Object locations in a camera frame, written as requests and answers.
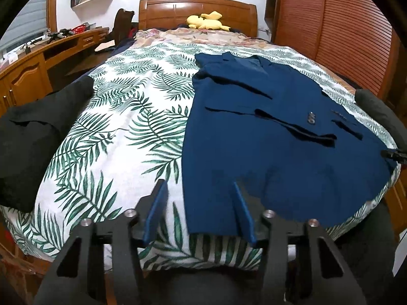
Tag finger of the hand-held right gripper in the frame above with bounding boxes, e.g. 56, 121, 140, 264
381, 149, 407, 163

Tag wooden desk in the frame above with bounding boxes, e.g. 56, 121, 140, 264
0, 27, 110, 115

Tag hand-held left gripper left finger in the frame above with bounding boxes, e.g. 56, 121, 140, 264
33, 180, 169, 305

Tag dark grey cloth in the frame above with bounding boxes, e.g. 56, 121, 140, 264
354, 89, 407, 166

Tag wooden bed headboard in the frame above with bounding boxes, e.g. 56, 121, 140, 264
139, 0, 257, 37

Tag bed with leaf-print sheet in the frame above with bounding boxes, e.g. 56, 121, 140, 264
0, 45, 401, 272

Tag navy blue suit jacket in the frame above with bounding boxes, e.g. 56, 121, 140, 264
181, 52, 398, 237

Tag dark wooden chair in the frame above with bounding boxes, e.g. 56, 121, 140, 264
111, 8, 136, 43

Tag floral blanket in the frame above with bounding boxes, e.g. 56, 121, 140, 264
127, 27, 274, 53

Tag black tools on stand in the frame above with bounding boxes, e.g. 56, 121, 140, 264
47, 28, 74, 43

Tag yellow plush toy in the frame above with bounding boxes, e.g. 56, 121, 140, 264
186, 11, 231, 32

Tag wooden louvred wardrobe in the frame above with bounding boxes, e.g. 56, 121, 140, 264
264, 0, 407, 109

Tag dark blue bed sheet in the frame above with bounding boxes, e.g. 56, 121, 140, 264
111, 36, 136, 56

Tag pull-out desk board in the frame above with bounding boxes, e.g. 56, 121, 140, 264
65, 49, 112, 77

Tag black jacket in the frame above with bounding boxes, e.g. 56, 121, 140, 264
0, 78, 95, 212

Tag grey window blind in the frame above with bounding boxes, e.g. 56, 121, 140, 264
0, 0, 50, 53

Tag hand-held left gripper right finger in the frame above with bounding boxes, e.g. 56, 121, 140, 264
234, 182, 366, 305

